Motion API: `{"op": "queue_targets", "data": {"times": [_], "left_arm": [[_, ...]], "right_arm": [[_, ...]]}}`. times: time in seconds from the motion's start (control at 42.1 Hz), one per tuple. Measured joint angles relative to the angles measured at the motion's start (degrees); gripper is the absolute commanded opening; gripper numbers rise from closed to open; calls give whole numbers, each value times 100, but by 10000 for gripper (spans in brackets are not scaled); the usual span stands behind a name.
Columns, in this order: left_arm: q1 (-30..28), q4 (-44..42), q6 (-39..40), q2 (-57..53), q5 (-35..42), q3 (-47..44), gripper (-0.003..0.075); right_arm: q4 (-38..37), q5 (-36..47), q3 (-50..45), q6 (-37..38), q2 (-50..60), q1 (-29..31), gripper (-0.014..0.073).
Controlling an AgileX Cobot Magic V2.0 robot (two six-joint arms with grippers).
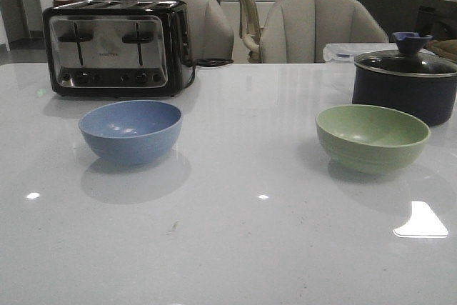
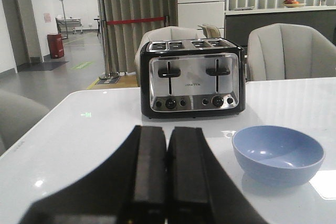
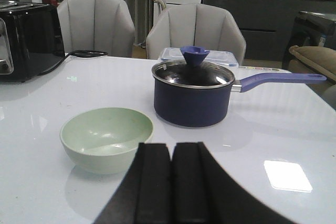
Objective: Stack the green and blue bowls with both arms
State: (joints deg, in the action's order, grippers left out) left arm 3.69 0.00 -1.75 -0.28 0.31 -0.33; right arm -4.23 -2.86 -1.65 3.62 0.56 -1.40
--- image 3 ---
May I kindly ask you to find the grey upholstered chair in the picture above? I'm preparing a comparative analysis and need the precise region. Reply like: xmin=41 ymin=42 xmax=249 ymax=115
xmin=57 ymin=0 xmax=135 ymax=58
xmin=146 ymin=3 xmax=246 ymax=64

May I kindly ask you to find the black toaster power cord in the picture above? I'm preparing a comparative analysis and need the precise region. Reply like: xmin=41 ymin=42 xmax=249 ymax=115
xmin=39 ymin=50 xmax=109 ymax=76

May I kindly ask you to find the black silver toaster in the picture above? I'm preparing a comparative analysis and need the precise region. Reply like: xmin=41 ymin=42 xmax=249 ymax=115
xmin=1 ymin=1 xmax=65 ymax=82

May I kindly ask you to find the black appliance at right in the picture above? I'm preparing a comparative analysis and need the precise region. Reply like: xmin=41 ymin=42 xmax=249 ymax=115
xmin=282 ymin=11 xmax=335 ymax=70

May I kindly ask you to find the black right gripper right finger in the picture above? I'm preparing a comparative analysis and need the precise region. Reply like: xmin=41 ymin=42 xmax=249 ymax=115
xmin=172 ymin=142 xmax=291 ymax=223

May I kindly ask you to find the dark grey sideboard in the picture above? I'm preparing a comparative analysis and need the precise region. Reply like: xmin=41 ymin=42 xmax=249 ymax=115
xmin=202 ymin=0 xmax=335 ymax=61

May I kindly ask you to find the right grey upholstered chair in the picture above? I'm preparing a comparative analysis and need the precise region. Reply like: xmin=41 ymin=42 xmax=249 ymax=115
xmin=146 ymin=3 xmax=246 ymax=64

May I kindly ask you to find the clear plastic food container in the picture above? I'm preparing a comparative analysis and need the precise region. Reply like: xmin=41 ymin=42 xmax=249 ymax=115
xmin=159 ymin=47 xmax=239 ymax=67

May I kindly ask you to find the beige sofa cushion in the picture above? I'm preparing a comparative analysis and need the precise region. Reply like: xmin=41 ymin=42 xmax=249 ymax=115
xmin=288 ymin=46 xmax=335 ymax=84

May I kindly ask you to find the dark blue saucepan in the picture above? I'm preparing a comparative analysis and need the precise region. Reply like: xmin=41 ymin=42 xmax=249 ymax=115
xmin=154 ymin=73 xmax=327 ymax=127

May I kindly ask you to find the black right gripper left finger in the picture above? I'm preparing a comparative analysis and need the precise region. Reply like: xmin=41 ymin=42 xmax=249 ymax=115
xmin=94 ymin=143 xmax=171 ymax=223

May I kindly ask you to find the left grey upholstered chair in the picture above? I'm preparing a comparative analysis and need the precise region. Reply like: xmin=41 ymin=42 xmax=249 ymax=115
xmin=57 ymin=0 xmax=135 ymax=58

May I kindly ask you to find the glass lid blue knob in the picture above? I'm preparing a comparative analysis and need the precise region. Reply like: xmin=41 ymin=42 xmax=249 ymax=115
xmin=152 ymin=46 xmax=234 ymax=89

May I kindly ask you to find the light green bowl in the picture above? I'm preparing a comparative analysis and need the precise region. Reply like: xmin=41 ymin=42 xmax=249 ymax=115
xmin=59 ymin=108 xmax=154 ymax=174

